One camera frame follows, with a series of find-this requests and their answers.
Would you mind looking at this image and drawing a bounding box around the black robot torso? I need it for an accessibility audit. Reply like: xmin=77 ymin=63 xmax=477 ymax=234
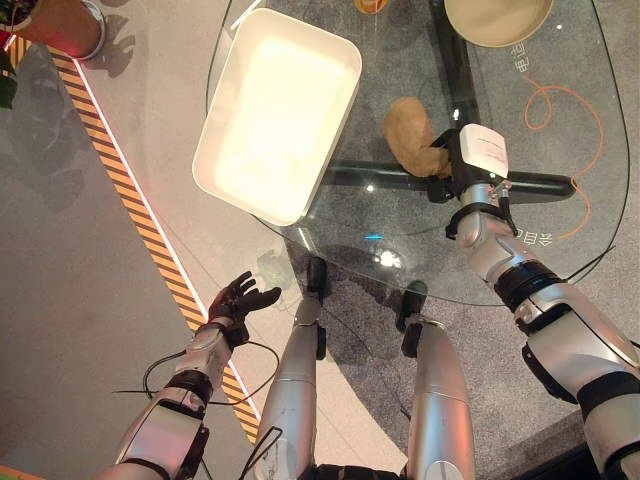
xmin=313 ymin=463 xmax=407 ymax=480

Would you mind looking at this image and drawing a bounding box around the dark left robot foot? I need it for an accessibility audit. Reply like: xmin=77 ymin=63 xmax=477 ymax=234
xmin=305 ymin=256 xmax=329 ymax=301

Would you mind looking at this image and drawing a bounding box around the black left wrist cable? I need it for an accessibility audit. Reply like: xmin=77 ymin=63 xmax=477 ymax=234
xmin=111 ymin=341 xmax=282 ymax=407

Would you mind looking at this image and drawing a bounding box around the black right robot hand white plate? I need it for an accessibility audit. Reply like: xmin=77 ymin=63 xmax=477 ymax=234
xmin=427 ymin=123 xmax=511 ymax=203

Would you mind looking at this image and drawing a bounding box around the beige round bowl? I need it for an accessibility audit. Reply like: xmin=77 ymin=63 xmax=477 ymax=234
xmin=443 ymin=0 xmax=556 ymax=49

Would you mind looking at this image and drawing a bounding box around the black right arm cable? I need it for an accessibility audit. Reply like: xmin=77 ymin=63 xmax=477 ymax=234
xmin=563 ymin=243 xmax=617 ymax=287

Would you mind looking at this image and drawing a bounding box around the brown plant pot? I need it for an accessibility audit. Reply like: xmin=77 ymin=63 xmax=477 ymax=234
xmin=8 ymin=0 xmax=107 ymax=62

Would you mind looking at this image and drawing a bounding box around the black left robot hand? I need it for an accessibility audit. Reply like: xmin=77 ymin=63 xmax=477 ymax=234
xmin=207 ymin=271 xmax=284 ymax=329

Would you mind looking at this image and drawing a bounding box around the dark robot foot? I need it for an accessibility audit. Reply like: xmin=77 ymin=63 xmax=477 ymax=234
xmin=305 ymin=256 xmax=329 ymax=301
xmin=395 ymin=280 xmax=429 ymax=332

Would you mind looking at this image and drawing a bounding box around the black cross table base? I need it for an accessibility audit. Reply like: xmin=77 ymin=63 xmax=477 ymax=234
xmin=323 ymin=0 xmax=575 ymax=205

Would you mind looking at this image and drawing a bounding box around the dark right robot foot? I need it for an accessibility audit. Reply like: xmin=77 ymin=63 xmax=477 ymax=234
xmin=395 ymin=280 xmax=429 ymax=332

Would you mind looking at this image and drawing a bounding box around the silver left robot leg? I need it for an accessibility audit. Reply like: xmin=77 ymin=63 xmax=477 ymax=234
xmin=252 ymin=293 xmax=330 ymax=480

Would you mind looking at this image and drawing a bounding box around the silver robot leg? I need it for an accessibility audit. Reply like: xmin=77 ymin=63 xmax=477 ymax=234
xmin=252 ymin=293 xmax=330 ymax=480
xmin=401 ymin=319 xmax=477 ymax=480

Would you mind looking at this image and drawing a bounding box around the brown cloth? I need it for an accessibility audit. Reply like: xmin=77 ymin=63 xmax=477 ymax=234
xmin=382 ymin=96 xmax=454 ymax=180

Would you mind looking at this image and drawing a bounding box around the yellow black hazard tape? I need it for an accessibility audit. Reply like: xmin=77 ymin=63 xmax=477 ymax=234
xmin=9 ymin=38 xmax=262 ymax=445

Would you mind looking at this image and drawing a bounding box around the white rectangular plastic basket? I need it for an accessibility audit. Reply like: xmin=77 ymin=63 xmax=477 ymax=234
xmin=191 ymin=6 xmax=363 ymax=228

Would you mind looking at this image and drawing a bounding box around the silver right robot leg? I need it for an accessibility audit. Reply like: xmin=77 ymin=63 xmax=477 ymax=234
xmin=401 ymin=319 xmax=477 ymax=480

